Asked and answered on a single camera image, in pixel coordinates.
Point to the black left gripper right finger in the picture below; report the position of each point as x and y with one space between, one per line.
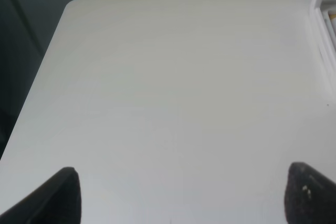
309 195

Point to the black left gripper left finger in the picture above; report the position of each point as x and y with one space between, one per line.
57 200

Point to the white drawer cabinet frame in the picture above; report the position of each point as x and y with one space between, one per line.
322 20

